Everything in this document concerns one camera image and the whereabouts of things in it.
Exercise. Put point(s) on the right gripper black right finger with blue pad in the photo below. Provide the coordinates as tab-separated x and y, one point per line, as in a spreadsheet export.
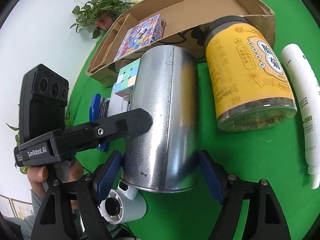
265	217

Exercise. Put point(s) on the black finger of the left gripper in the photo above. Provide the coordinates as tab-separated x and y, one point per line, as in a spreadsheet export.
91	134

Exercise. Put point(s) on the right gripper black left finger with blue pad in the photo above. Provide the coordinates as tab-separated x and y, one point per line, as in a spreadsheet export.
55	220

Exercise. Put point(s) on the white handheld fan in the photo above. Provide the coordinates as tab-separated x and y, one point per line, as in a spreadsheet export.
124	204

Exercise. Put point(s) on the silver metal tin can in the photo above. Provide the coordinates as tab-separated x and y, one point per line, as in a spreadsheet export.
164	159

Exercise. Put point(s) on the yellow label tea jar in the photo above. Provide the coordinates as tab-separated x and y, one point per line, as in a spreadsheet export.
250	88

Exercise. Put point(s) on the white cosmetic tube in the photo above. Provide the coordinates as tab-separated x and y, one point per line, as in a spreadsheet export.
306	88

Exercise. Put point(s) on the white plastic rectangular case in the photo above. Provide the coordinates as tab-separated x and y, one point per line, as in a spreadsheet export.
118	104

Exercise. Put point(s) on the person's left hand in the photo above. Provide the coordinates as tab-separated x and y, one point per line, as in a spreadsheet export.
39	174

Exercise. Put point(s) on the pastel rubik's cube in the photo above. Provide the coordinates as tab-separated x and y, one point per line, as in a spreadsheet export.
126	79

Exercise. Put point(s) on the potted green plant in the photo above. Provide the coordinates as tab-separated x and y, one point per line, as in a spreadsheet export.
93	12

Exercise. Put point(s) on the colourful card box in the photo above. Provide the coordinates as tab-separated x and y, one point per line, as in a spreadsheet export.
141	35

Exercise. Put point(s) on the brown cardboard box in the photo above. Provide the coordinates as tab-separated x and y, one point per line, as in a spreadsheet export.
184	19

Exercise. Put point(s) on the camera module on left gripper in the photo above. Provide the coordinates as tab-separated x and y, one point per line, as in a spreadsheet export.
43	100

